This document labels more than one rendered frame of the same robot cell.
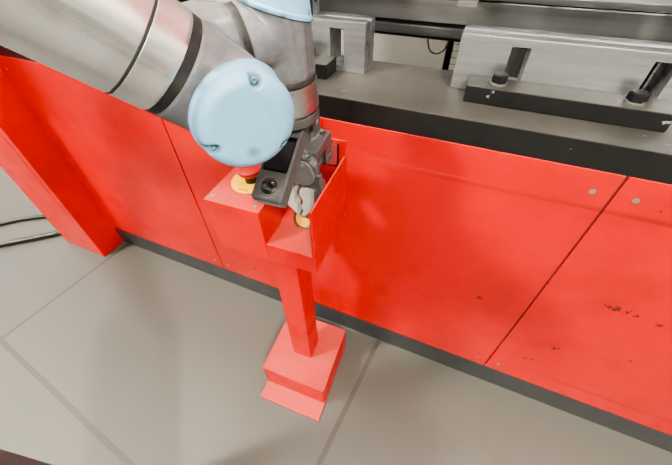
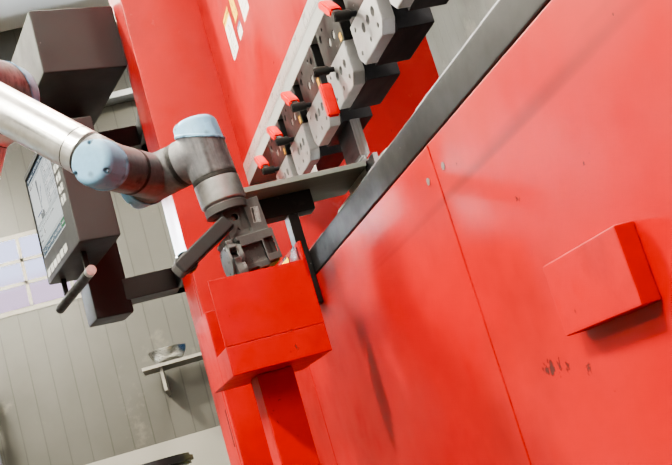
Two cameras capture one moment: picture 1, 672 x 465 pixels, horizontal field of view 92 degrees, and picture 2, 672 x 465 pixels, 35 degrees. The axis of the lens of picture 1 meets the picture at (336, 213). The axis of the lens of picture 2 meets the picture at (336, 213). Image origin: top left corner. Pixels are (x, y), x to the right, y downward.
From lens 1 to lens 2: 1.54 m
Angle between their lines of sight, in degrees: 73
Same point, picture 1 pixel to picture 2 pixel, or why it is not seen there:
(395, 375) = not seen: outside the picture
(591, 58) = not seen: hidden behind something
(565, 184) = (418, 189)
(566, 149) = (399, 150)
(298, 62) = (199, 161)
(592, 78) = not seen: hidden behind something
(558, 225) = (446, 249)
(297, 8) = (192, 130)
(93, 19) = (53, 135)
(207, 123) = (72, 161)
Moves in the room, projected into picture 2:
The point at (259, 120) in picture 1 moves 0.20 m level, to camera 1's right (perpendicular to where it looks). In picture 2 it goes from (91, 158) to (148, 101)
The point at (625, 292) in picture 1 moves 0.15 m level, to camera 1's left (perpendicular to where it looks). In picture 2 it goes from (530, 319) to (439, 354)
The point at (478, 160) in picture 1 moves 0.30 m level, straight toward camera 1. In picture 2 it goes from (387, 211) to (177, 265)
